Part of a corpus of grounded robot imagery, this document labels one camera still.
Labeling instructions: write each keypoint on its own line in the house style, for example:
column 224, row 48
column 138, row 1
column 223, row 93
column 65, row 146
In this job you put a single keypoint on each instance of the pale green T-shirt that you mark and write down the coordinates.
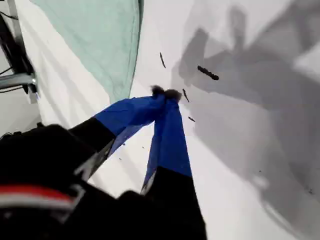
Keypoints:
column 100, row 37

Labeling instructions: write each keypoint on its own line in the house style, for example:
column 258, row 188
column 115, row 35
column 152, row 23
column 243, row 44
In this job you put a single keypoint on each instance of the small black tape strip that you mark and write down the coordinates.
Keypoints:
column 186, row 95
column 162, row 60
column 208, row 73

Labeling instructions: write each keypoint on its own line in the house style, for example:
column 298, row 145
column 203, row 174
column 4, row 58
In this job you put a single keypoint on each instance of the aluminium frame bar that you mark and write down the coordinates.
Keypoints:
column 17, row 81

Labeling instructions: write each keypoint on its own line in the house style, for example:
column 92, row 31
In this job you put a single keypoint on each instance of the gripper finger blue taped black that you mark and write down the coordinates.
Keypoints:
column 130, row 112
column 170, row 150

